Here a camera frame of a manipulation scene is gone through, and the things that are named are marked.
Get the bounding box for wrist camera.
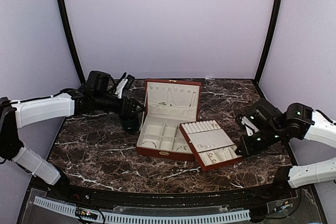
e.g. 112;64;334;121
114;72;135;99
235;115;259;136

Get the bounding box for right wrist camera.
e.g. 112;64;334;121
235;115;259;136

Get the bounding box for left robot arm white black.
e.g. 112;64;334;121
1;71;144;201

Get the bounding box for black frame post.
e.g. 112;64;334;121
57;0;85;84
254;0;281;86

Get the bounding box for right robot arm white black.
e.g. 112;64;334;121
236;99;335;200

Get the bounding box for left black frame post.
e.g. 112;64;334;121
57;0;85;84

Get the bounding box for black front table rail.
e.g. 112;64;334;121
31;175;313;209

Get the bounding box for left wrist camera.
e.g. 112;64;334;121
114;72;135;99

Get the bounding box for red jewelry tray cream insert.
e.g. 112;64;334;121
179;120;243;172

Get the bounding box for dark green cup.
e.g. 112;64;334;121
119;115;140;134

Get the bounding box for white slotted cable duct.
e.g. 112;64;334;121
33;196;251;223

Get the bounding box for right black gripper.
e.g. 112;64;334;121
236;125;284;157

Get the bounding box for right black frame post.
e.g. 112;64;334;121
254;0;281;86

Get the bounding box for silver necklace green beads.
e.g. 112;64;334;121
159;87;177;106

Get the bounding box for red wooden jewelry box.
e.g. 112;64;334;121
136;79;202;161

